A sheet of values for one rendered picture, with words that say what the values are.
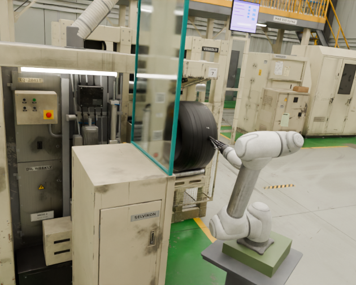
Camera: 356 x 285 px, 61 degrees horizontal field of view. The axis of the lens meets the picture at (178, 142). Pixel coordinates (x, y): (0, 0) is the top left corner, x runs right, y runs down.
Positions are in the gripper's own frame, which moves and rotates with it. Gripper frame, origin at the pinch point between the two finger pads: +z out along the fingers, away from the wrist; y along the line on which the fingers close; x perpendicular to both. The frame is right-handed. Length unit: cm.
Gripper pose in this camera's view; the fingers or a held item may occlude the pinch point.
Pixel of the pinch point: (211, 139)
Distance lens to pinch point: 230.3
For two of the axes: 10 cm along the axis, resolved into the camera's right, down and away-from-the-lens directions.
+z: -4.5, -4.3, 7.8
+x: -1.6, 9.0, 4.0
